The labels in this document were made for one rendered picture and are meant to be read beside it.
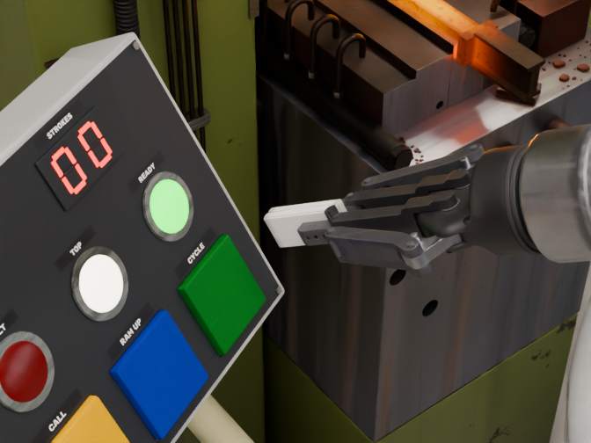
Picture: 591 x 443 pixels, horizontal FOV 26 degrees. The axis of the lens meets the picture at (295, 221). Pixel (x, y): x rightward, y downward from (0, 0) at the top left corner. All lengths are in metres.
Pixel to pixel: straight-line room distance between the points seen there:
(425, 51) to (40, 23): 0.42
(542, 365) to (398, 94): 0.63
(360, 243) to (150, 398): 0.23
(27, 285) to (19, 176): 0.08
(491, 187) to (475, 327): 0.82
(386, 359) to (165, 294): 0.55
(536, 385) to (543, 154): 1.10
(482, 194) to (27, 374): 0.35
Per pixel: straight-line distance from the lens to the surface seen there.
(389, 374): 1.58
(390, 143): 1.35
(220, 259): 1.09
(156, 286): 1.05
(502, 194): 0.85
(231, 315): 1.10
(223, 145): 1.46
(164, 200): 1.05
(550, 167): 0.83
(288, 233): 0.99
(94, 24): 1.26
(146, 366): 1.03
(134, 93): 1.05
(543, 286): 1.73
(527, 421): 1.97
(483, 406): 1.83
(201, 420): 1.48
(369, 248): 0.90
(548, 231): 0.83
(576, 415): 0.69
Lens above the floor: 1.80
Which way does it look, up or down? 43 degrees down
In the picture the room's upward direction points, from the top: straight up
